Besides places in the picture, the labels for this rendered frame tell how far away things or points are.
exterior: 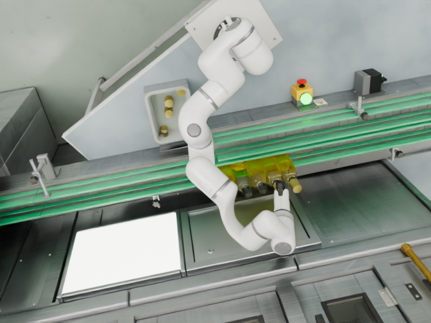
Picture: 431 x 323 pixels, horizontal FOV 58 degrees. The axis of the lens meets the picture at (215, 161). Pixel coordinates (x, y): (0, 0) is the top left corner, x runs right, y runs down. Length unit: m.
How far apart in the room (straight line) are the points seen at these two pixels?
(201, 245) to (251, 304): 0.29
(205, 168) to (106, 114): 0.63
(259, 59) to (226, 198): 0.42
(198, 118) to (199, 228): 0.50
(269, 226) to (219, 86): 0.43
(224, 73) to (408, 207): 0.88
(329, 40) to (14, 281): 1.51
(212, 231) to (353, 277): 0.51
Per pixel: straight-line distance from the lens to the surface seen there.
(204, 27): 1.46
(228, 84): 1.17
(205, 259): 1.37
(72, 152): 2.35
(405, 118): 1.77
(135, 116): 1.64
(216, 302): 1.30
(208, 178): 1.14
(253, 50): 1.18
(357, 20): 1.72
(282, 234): 1.16
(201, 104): 1.16
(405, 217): 1.58
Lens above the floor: 2.25
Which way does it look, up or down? 59 degrees down
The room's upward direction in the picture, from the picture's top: 164 degrees clockwise
